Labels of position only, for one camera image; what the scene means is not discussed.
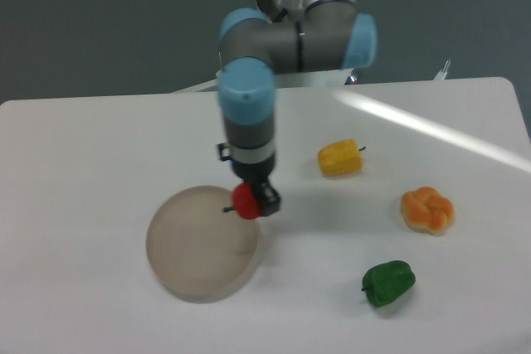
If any yellow toy bell pepper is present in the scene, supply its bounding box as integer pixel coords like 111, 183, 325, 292
317, 138, 365, 177

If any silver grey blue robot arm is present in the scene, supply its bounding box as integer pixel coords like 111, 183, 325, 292
217, 0, 378, 220

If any beige round plate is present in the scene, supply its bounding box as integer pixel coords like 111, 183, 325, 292
145, 186, 261, 303

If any orange knotted bread roll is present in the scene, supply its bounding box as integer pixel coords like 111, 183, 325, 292
401, 187, 455, 235

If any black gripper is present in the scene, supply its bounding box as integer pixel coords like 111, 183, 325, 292
217, 143, 281, 216

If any red toy bell pepper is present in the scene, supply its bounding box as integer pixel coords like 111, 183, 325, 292
222, 182, 261, 220

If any green toy bell pepper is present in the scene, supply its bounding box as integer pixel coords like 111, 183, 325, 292
362, 260, 416, 308

